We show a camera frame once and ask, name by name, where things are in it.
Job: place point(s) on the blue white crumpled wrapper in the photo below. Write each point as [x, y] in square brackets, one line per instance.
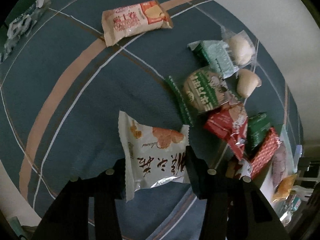
[23, 25]

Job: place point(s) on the wrapped yellow croissant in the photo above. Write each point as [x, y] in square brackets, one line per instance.
[284, 188]

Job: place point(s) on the beige orange oat snack packet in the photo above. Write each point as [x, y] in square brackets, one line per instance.
[132, 20]

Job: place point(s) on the white jelly cup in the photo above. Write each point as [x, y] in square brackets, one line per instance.
[248, 81]

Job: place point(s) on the pale green white tray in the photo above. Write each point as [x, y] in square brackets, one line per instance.
[282, 208]

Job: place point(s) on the white pastry snack packet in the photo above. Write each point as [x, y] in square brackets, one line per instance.
[154, 156]

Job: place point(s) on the white power strip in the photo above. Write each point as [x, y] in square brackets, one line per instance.
[298, 153]

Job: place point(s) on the red patterned snack packet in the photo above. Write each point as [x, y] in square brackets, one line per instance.
[265, 153]

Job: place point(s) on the dark green snack packet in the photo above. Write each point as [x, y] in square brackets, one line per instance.
[258, 126]

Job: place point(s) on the red biscuit snack packet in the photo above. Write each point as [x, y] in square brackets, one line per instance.
[230, 124]

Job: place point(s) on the mint green snack packet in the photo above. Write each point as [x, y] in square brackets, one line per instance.
[216, 55]

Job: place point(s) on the blue plaid tablecloth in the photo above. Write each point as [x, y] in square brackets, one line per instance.
[62, 90]

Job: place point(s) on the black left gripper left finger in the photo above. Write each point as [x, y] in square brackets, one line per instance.
[67, 217]

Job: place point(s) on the clear bag white bun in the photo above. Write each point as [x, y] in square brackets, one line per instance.
[243, 50]

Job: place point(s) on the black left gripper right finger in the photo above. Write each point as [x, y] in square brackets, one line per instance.
[235, 208]

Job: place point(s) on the pink oat snack packet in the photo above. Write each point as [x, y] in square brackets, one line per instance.
[279, 166]

